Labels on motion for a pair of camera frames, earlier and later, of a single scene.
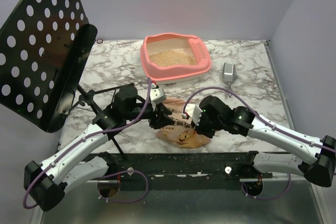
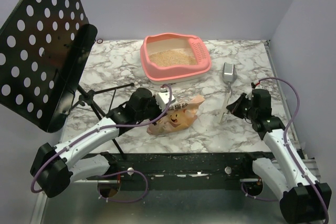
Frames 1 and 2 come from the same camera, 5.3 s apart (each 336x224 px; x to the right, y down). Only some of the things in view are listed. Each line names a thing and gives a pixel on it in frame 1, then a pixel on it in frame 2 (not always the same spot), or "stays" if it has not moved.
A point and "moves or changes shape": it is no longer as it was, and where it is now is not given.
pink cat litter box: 170,59 stays
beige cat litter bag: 183,134 moves or changes shape
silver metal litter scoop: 229,74 stays
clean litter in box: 171,58 stays
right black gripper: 203,127 → 240,106
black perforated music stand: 45,42 stays
